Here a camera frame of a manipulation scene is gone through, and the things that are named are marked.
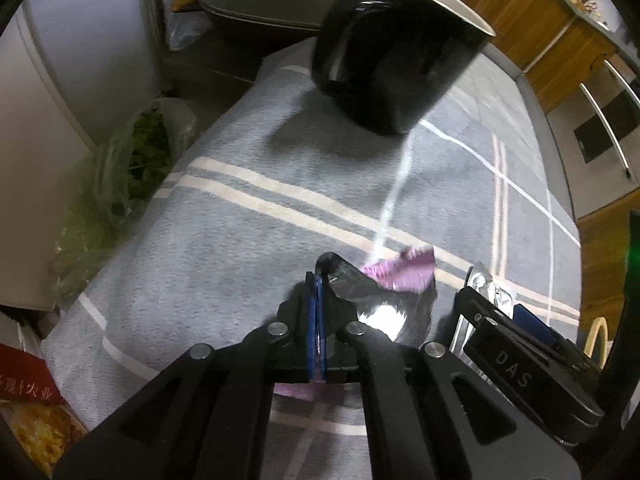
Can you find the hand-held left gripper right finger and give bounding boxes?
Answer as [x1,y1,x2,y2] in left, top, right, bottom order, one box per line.
[320,275,583,480]

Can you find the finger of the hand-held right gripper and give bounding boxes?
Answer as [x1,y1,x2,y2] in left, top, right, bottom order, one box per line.
[512,304,568,353]
[452,287,516,342]

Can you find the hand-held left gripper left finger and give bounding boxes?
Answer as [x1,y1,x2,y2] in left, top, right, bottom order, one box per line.
[52,271,321,480]

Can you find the purple black foil wrapper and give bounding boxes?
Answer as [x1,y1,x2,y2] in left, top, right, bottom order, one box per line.
[272,246,437,411]

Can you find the grey checked blanket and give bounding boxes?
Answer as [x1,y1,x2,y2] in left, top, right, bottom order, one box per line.
[40,35,583,480]

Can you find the stainless steel oven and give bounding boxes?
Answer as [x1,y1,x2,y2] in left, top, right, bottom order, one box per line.
[547,55,640,221]

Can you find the bag of green vegetables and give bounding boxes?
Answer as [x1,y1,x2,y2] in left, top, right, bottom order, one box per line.
[47,97,198,301]

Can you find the black mug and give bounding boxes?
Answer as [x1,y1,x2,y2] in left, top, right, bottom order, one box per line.
[311,0,497,136]

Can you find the red cardboard box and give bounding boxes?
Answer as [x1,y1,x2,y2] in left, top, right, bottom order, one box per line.
[0,342,91,478]

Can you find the wooden kitchen cabinets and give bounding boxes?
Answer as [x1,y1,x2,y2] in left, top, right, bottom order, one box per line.
[425,0,640,311]

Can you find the clear plastic bag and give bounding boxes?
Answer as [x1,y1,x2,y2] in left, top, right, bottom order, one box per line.
[165,0,211,51]

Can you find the wok with wooden handle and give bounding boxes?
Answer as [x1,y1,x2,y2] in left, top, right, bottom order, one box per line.
[199,0,381,43]

